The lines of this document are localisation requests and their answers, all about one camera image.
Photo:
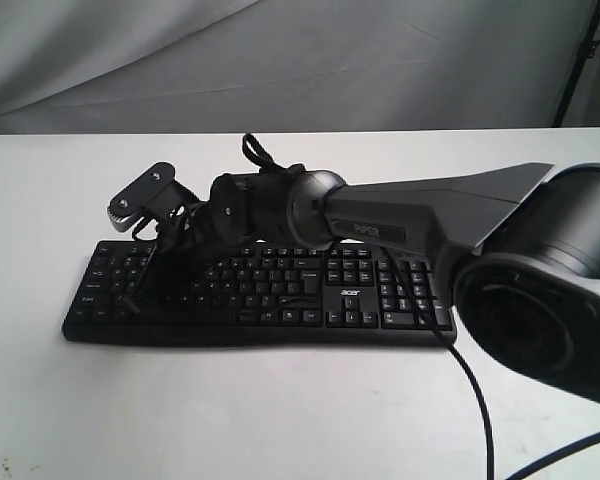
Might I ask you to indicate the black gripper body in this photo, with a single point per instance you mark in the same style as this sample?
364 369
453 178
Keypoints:
186 251

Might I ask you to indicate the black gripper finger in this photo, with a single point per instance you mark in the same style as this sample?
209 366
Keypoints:
141 294

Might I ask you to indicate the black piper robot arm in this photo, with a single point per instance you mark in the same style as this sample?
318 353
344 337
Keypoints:
516 251

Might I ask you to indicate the black acer keyboard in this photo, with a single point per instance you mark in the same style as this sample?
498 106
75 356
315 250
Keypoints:
267 295

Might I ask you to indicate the grey backdrop cloth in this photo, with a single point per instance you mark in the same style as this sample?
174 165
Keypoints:
283 66

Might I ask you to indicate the black stand pole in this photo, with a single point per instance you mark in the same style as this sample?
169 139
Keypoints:
579 104

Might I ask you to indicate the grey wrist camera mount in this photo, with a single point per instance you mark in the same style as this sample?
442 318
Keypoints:
152 196

